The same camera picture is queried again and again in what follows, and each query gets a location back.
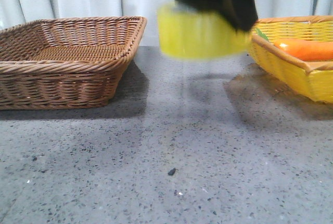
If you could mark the yellow woven basket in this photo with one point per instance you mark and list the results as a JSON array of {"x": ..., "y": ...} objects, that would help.
[{"x": 312, "y": 79}]

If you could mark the small black debris piece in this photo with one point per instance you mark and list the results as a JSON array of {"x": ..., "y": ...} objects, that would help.
[{"x": 172, "y": 172}]

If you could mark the orange toy carrot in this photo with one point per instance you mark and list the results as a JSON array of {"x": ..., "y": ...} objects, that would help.
[{"x": 304, "y": 50}]

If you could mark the brown wicker basket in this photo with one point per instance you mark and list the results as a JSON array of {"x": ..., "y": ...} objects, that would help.
[{"x": 67, "y": 63}]

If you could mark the yellow tape roll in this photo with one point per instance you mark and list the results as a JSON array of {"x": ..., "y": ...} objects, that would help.
[{"x": 189, "y": 35}]

